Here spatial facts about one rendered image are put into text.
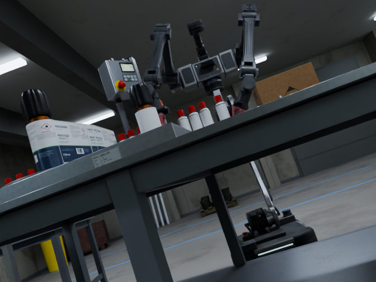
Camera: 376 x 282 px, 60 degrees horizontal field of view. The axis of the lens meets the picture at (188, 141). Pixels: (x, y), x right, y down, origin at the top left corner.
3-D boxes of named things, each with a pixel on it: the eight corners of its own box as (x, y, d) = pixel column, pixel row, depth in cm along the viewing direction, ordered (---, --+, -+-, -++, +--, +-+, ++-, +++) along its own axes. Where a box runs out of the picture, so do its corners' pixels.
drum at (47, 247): (54, 269, 704) (45, 235, 714) (74, 262, 701) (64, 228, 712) (43, 275, 658) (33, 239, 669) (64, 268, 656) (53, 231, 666)
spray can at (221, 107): (225, 138, 147) (211, 97, 150) (226, 139, 152) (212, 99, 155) (236, 134, 146) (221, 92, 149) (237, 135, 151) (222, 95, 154)
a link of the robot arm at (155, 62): (172, 34, 180) (152, 34, 181) (170, 24, 175) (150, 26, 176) (163, 88, 154) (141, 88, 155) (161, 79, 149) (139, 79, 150)
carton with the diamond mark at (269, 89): (272, 131, 163) (254, 83, 166) (268, 136, 186) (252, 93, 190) (332, 111, 159) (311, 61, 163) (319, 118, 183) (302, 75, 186)
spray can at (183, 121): (187, 152, 151) (173, 112, 154) (189, 153, 156) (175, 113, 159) (197, 148, 150) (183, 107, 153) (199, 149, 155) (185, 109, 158)
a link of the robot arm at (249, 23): (258, 19, 172) (238, 19, 174) (259, 10, 168) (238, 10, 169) (258, 80, 150) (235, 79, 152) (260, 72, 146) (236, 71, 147)
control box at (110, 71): (107, 101, 170) (97, 68, 172) (134, 99, 181) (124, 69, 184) (116, 93, 162) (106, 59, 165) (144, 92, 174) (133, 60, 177)
